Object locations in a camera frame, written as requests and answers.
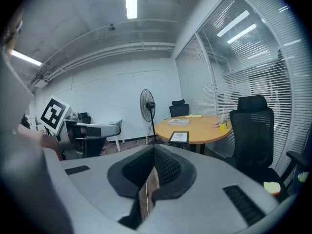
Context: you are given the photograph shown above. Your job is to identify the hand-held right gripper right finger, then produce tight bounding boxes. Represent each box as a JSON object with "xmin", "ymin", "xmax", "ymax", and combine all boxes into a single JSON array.
[{"xmin": 136, "ymin": 146, "xmax": 280, "ymax": 234}]

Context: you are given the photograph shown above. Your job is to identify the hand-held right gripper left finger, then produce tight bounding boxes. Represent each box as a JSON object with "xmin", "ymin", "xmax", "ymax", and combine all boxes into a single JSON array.
[{"xmin": 43, "ymin": 144, "xmax": 156, "ymax": 234}]

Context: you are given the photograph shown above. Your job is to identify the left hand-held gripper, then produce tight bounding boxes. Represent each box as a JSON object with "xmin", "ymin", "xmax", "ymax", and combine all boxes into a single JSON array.
[{"xmin": 36, "ymin": 95, "xmax": 122, "ymax": 153}]

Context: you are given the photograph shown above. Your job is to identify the person's left forearm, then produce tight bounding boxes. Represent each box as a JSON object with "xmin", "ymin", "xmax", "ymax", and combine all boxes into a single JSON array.
[{"xmin": 17, "ymin": 124, "xmax": 62, "ymax": 161}]

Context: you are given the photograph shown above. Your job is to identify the round wooden table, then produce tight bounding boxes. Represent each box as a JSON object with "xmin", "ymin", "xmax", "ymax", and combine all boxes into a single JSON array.
[{"xmin": 155, "ymin": 115, "xmax": 232, "ymax": 155}]

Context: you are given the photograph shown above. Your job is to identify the white desk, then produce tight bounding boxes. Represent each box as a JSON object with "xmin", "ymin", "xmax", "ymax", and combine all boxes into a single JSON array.
[{"xmin": 107, "ymin": 119, "xmax": 126, "ymax": 152}]

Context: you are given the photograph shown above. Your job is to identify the black standing fan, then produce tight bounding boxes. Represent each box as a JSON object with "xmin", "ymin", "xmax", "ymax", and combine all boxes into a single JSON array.
[{"xmin": 139, "ymin": 89, "xmax": 164, "ymax": 145}]

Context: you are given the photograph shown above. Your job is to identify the grey picture book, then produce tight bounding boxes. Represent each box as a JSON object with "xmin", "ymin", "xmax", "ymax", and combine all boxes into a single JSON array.
[{"xmin": 167, "ymin": 118, "xmax": 191, "ymax": 127}]

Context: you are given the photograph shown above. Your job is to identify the black office chair with headrest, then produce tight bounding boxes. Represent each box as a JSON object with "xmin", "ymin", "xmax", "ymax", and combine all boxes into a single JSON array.
[{"xmin": 169, "ymin": 99, "xmax": 190, "ymax": 118}]

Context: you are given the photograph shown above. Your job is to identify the black mesh office chair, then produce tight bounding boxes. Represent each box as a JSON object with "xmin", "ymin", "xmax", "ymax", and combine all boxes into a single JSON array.
[{"xmin": 224, "ymin": 95, "xmax": 310, "ymax": 202}]

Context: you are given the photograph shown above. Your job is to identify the white ceiling pipes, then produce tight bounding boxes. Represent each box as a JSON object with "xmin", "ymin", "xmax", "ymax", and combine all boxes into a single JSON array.
[{"xmin": 29, "ymin": 40, "xmax": 176, "ymax": 88}]

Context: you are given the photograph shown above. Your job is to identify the long ceiling light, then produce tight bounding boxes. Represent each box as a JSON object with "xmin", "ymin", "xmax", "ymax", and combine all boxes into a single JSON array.
[
  {"xmin": 11, "ymin": 49, "xmax": 42, "ymax": 66},
  {"xmin": 124, "ymin": 0, "xmax": 138, "ymax": 20}
]

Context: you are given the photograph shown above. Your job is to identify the white window blinds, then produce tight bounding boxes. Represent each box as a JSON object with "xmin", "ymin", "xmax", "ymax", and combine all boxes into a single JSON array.
[{"xmin": 175, "ymin": 0, "xmax": 312, "ymax": 187}]

